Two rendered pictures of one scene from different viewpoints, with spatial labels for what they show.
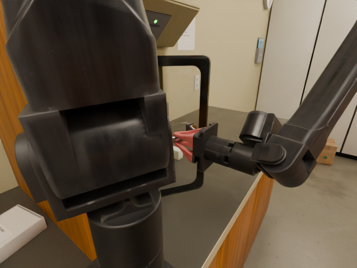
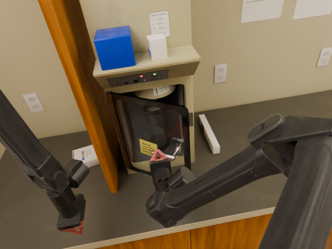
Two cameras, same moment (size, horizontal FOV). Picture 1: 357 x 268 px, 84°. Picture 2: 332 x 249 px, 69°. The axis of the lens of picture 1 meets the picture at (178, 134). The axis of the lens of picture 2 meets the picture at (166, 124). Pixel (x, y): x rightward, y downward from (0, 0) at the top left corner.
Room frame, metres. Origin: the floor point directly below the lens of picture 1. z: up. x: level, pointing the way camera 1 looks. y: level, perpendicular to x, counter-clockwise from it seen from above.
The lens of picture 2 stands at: (0.08, -0.49, 1.80)
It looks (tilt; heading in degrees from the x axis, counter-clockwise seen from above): 38 degrees down; 49
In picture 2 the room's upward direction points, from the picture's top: 7 degrees counter-clockwise
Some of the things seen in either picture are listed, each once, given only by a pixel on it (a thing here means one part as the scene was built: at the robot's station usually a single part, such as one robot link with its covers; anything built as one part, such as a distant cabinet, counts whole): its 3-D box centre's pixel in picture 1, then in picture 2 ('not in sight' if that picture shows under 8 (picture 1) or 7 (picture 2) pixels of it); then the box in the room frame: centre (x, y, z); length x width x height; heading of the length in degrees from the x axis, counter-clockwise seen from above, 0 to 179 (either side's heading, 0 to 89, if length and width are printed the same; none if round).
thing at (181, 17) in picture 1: (143, 22); (147, 72); (0.52, 0.08, 1.46); 0.32 x 0.11 x 0.10; 144
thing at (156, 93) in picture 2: not in sight; (153, 81); (0.63, 0.20, 1.34); 0.18 x 0.18 x 0.05
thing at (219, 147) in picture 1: (217, 150); (162, 177); (0.38, -0.09, 1.20); 0.07 x 0.07 x 0.10; 54
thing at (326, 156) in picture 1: (315, 148); not in sight; (2.45, -1.91, 0.14); 0.41 x 0.33 x 0.29; 60
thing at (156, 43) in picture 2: not in sight; (156, 46); (0.55, 0.06, 1.54); 0.05 x 0.05 x 0.06; 59
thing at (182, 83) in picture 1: (153, 136); (152, 144); (0.48, 0.06, 1.19); 0.30 x 0.01 x 0.40; 109
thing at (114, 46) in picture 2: not in sight; (115, 47); (0.45, 0.13, 1.56); 0.10 x 0.10 x 0.09; 54
